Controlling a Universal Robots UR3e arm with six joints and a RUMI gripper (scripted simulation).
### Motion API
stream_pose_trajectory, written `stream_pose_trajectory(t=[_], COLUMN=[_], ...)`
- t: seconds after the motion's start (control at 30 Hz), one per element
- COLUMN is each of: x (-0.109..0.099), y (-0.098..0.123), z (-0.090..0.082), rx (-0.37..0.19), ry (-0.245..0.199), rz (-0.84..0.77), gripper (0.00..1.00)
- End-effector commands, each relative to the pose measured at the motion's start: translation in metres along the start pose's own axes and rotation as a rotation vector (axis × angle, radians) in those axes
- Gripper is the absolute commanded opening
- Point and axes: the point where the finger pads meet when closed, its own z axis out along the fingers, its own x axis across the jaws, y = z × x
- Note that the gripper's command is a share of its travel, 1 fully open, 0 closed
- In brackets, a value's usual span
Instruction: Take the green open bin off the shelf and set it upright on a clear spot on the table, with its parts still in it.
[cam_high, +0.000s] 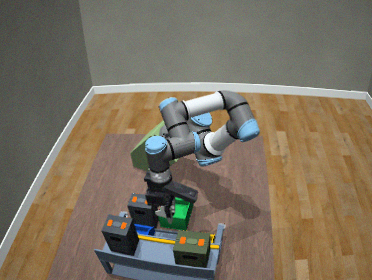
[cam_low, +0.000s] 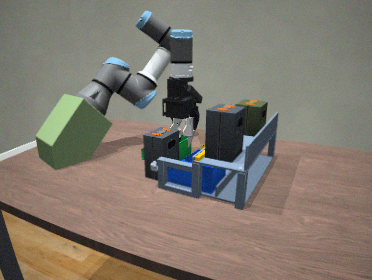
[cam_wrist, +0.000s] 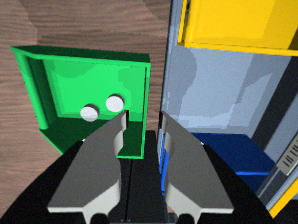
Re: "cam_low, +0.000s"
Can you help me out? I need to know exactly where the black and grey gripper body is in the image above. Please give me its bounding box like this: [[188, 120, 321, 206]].
[[162, 76, 196, 119]]

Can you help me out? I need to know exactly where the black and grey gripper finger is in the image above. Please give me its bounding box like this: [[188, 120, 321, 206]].
[[170, 118, 182, 143], [183, 106, 199, 148]]

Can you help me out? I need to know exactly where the green bin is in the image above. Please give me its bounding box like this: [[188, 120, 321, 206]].
[[141, 134, 191, 161]]

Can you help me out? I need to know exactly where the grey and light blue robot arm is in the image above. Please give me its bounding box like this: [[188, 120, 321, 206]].
[[75, 11, 193, 116]]

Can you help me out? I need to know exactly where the yellow flat bar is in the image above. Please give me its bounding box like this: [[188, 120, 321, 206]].
[[195, 150, 205, 161]]

